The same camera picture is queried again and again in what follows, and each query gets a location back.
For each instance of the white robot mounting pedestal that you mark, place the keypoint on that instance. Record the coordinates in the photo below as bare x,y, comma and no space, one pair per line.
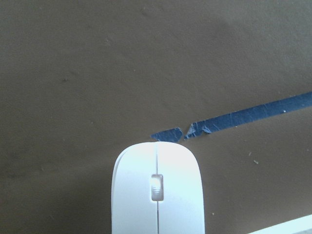
301,225

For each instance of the brown paper table cover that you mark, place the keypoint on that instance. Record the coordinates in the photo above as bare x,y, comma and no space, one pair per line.
81,80

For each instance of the white computer mouse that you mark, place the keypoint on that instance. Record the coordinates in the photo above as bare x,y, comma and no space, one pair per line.
157,189

